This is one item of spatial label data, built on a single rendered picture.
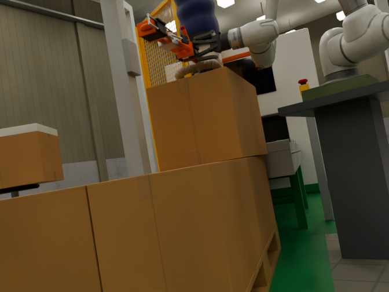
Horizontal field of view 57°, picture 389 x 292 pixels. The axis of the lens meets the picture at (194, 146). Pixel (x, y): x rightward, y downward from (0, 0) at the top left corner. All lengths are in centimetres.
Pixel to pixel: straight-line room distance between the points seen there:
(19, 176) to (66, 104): 908
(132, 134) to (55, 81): 862
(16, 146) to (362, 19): 218
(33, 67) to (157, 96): 992
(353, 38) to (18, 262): 157
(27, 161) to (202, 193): 185
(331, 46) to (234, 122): 62
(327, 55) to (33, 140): 192
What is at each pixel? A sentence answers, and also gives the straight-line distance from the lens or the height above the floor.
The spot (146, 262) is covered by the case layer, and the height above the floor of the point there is 30.
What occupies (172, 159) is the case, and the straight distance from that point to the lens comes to 165.
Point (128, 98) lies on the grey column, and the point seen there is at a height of 125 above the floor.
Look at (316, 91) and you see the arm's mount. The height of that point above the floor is 79.
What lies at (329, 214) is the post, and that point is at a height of 5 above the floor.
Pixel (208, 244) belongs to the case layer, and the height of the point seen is 33.
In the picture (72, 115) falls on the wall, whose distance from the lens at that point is 1171.
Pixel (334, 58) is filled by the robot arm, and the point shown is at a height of 93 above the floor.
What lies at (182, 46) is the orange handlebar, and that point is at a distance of 160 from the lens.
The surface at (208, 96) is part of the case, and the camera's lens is 159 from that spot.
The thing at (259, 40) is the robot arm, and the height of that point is 102.
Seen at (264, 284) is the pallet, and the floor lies 3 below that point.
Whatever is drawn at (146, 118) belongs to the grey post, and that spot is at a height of 140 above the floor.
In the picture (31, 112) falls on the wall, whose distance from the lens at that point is 1105.
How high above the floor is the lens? 54
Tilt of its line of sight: 3 degrees up
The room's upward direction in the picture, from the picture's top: 10 degrees counter-clockwise
